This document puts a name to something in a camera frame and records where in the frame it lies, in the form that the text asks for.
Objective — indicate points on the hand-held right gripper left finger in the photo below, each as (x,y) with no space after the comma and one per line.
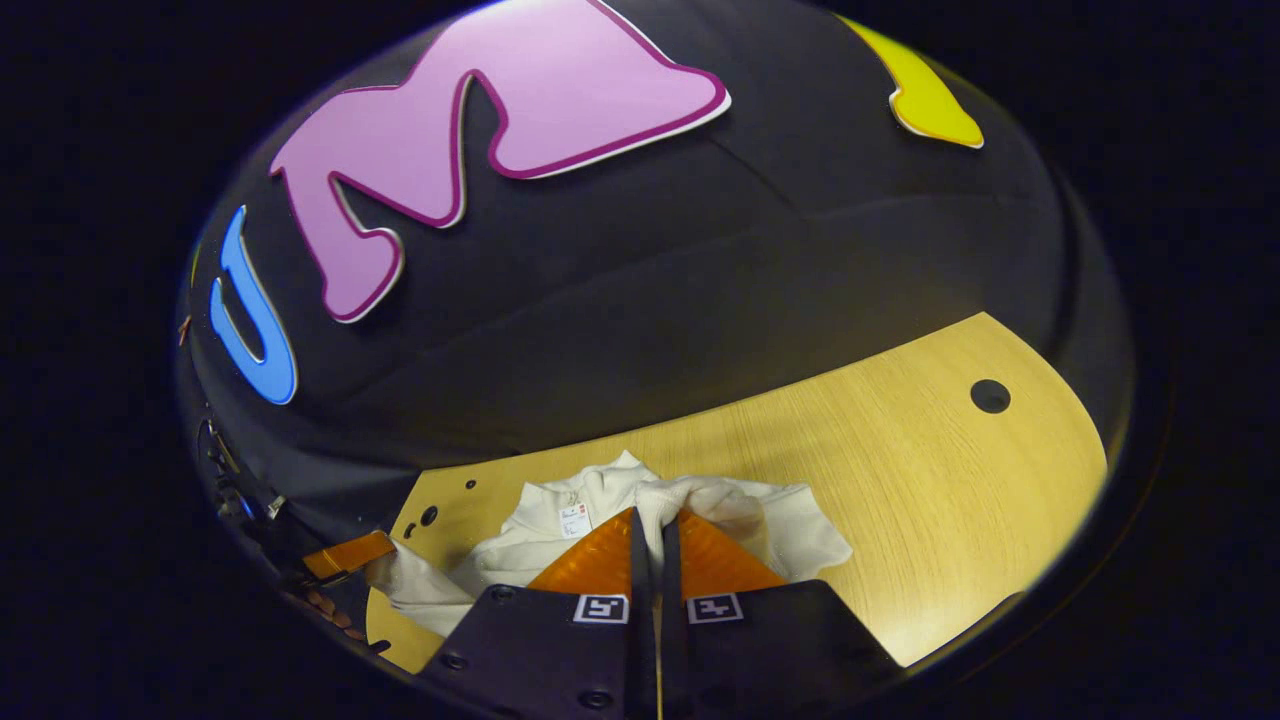
(560,650)

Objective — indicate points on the white long-sleeved garment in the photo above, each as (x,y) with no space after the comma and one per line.
(800,540)

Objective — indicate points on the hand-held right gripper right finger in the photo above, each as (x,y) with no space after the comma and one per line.
(760,650)

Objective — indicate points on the copper metal clip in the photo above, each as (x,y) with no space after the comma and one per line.
(184,330)

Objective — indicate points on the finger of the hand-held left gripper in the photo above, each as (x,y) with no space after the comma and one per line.
(350,554)

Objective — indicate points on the white metal clip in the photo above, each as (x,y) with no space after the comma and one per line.
(276,507)

